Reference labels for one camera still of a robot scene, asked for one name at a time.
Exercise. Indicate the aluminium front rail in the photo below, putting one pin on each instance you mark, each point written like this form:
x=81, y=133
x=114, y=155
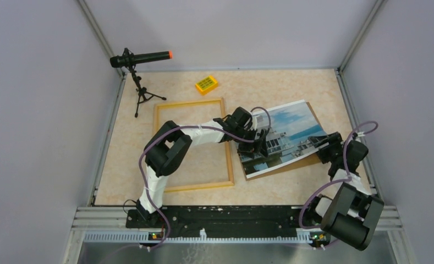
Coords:
x=99, y=235

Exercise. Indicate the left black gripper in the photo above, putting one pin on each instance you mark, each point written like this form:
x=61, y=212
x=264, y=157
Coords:
x=258, y=146

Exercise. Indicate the building and sky photo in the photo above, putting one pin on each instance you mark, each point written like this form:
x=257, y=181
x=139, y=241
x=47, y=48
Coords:
x=282, y=138

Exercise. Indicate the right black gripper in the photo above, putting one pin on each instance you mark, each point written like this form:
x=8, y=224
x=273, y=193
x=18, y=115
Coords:
x=335, y=139

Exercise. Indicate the wooden yellow picture frame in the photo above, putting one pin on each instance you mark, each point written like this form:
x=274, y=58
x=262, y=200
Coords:
x=205, y=166

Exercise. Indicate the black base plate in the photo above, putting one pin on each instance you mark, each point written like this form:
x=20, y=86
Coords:
x=274, y=221

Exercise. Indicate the black microphone on tripod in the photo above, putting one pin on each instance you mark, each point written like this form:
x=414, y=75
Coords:
x=129, y=61

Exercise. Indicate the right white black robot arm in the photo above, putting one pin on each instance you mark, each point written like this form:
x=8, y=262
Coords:
x=342, y=208

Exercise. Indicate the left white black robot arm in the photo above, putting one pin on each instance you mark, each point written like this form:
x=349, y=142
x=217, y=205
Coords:
x=165, y=152

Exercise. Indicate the yellow green toy block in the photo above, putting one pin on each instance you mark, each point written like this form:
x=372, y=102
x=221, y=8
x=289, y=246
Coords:
x=206, y=85

